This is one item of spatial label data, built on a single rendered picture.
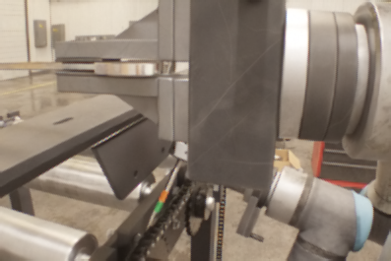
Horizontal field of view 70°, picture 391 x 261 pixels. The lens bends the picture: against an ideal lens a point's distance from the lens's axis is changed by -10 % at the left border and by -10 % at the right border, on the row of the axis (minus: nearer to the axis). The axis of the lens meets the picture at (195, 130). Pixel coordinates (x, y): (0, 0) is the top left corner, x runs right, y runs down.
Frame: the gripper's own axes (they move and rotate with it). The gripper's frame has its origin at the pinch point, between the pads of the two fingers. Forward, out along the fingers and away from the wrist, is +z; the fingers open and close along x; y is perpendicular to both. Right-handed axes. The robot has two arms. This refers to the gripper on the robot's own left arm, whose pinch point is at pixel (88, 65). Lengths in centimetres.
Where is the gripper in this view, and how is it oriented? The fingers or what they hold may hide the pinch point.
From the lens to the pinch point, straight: 22.9
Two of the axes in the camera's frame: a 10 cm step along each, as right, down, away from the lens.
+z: -9.6, -1.0, 2.6
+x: -0.2, 9.6, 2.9
